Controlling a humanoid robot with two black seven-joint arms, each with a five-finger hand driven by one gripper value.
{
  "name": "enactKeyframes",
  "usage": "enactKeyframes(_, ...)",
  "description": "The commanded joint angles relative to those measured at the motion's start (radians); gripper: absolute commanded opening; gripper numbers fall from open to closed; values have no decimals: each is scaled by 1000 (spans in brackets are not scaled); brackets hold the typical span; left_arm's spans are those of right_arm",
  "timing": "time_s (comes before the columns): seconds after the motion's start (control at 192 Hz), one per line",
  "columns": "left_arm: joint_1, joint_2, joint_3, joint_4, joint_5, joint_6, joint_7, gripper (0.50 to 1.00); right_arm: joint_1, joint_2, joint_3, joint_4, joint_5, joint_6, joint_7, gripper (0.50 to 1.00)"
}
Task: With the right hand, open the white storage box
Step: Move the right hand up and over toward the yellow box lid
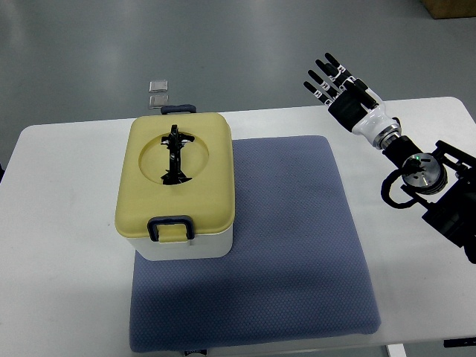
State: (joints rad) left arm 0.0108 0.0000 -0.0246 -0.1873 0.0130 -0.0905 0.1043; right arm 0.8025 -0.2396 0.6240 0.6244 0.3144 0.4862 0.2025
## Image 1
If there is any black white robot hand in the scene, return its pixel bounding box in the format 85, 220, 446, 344
303, 53, 402, 147

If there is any yellow storage box lid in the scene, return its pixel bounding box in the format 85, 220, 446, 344
115, 113, 235, 242

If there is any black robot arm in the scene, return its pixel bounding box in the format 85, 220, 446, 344
377, 130, 475, 263

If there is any brown cardboard box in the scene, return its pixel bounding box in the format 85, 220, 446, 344
421, 0, 475, 19

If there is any white storage box base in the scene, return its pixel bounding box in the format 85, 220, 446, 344
127, 224, 233, 261

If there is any blue mesh cushion mat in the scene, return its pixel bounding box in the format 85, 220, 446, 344
129, 135, 381, 353

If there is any upper metal floor plate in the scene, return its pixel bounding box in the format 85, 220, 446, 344
149, 80, 168, 93

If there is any white table leg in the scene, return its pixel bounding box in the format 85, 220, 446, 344
386, 344, 407, 357

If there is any black bracket under table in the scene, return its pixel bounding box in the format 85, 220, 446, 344
443, 337, 476, 348

